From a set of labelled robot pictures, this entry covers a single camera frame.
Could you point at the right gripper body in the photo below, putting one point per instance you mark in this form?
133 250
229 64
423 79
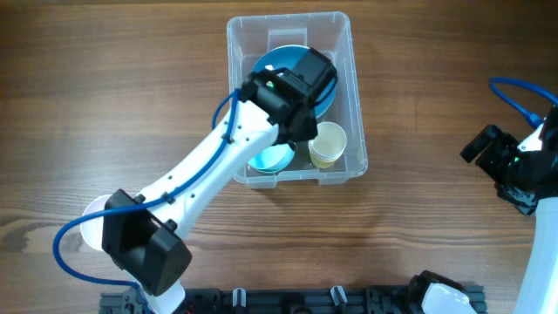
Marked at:
500 160

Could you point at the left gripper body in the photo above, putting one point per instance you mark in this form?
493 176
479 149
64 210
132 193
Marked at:
309 130

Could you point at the pale cream cup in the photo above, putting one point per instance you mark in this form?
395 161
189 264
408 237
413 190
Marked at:
331 139

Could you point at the light blue small bowl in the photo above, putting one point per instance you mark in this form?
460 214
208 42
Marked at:
273 159

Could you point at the dark blue bowl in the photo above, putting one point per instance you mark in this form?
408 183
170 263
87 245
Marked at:
288 56

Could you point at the pink small bowl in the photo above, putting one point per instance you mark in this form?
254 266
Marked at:
92 230

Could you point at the pink cup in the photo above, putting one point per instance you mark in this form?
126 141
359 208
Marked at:
320 158

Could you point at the yellow cup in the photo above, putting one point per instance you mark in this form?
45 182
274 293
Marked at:
321 163

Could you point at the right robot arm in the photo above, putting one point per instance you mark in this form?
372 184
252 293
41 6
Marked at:
538 293

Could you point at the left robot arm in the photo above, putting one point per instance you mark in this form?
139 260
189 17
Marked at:
144 234

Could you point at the clear plastic storage bin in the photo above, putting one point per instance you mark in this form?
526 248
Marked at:
251 37

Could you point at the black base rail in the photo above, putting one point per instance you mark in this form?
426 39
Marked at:
373 299

